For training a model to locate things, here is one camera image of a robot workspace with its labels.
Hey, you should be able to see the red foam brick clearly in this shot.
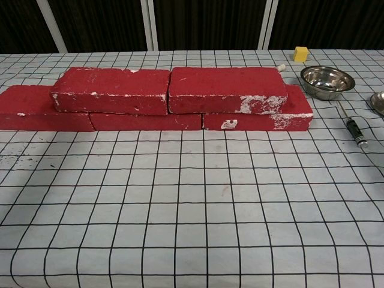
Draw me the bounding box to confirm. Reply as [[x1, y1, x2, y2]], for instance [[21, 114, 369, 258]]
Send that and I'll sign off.
[[89, 112, 203, 131], [167, 67, 289, 115], [202, 84, 314, 131], [0, 85, 97, 133], [50, 67, 171, 116]]

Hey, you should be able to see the checkered light blue tablecloth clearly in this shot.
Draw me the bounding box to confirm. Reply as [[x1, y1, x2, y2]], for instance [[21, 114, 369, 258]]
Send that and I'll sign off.
[[0, 49, 384, 288]]

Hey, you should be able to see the yellow foam cube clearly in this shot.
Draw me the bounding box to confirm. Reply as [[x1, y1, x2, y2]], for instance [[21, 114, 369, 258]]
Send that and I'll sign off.
[[293, 46, 310, 63]]

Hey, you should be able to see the deep stainless steel bowl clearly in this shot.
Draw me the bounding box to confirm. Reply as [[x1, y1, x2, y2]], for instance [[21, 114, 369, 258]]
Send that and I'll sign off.
[[299, 65, 356, 101]]

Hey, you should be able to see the shallow stainless steel dish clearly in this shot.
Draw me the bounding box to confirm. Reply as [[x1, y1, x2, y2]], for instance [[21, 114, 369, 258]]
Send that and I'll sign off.
[[370, 92, 384, 117]]

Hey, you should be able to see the black handled screwdriver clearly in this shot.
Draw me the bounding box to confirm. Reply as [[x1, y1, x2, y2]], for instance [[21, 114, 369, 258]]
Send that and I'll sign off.
[[337, 100, 369, 148]]

